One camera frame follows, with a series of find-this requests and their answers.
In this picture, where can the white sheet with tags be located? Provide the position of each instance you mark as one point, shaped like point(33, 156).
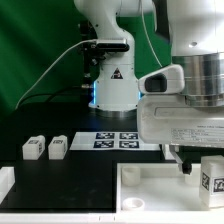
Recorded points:
point(111, 141)

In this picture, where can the black camera on base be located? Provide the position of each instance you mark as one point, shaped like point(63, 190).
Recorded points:
point(110, 45)

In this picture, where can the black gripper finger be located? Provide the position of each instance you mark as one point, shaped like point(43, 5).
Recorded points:
point(184, 164)

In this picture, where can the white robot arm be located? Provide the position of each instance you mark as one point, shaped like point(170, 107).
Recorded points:
point(195, 31)

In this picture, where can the white square tabletop panel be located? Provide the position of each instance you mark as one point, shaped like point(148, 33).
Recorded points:
point(158, 187)

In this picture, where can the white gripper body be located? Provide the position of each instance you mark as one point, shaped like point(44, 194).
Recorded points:
point(166, 119)

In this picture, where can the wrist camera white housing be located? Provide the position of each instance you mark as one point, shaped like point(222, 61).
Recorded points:
point(167, 80)

